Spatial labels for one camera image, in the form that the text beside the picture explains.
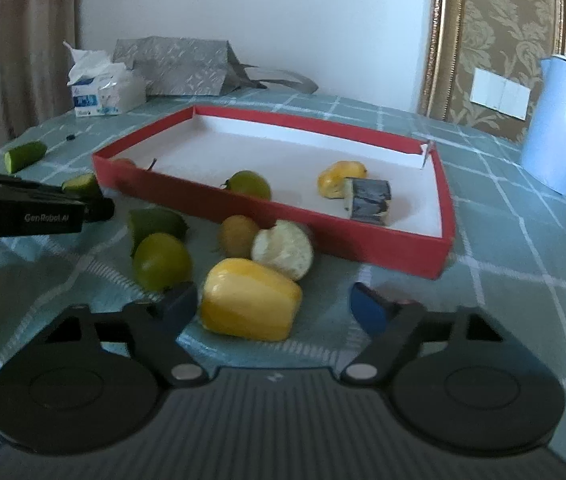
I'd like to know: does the green checked tablecloth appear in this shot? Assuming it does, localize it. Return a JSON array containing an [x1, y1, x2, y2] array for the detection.
[[0, 91, 566, 480]]

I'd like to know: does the short cucumber end piece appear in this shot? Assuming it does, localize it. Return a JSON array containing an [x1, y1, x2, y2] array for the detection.
[[128, 208, 189, 256]]

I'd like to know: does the peeled pale orange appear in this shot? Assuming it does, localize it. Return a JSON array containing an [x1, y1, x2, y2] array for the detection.
[[250, 219, 315, 282]]

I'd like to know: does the small brown round fruit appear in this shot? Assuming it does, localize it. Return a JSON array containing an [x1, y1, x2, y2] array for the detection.
[[218, 214, 262, 257]]

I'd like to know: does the green tomato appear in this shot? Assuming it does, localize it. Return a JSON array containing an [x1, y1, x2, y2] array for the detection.
[[220, 170, 272, 201]]

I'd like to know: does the grey patterned bag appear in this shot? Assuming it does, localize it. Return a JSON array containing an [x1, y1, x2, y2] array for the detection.
[[113, 36, 320, 97]]

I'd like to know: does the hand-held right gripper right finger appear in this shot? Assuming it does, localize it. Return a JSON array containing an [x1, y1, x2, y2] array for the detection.
[[339, 281, 506, 386]]

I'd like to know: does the gold framed damask wall panel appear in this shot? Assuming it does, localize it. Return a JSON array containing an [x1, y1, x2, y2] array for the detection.
[[420, 0, 566, 143]]

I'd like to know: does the beige patterned curtain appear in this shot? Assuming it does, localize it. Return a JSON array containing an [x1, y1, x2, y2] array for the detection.
[[0, 0, 81, 171]]

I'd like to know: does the long cucumber end piece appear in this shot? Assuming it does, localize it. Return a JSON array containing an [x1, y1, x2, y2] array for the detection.
[[4, 141, 48, 175]]

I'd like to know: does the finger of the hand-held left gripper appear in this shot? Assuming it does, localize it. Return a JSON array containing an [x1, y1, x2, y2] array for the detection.
[[60, 189, 115, 224]]

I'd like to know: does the tissue pack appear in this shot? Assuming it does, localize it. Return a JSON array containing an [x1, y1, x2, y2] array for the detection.
[[63, 41, 146, 118]]

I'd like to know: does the white wall switch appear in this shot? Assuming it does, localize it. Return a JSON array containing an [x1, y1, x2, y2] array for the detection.
[[470, 67, 531, 121]]

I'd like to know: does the red shallow cardboard box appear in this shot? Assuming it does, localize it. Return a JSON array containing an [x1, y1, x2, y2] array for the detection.
[[92, 105, 454, 280]]

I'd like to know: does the brown round fruit with stem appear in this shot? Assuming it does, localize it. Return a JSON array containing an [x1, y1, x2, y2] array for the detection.
[[112, 157, 158, 172]]

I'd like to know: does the yellow peeled fruit piece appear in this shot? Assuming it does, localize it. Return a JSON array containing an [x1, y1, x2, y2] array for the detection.
[[317, 160, 368, 200]]

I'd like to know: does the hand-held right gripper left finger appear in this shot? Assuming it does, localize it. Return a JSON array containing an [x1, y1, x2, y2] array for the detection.
[[46, 281, 204, 388]]

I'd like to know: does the light blue kettle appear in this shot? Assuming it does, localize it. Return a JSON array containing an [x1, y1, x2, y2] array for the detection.
[[519, 55, 566, 198]]

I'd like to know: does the short cucumber chunk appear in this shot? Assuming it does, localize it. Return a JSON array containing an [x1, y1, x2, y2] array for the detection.
[[62, 172, 103, 200]]

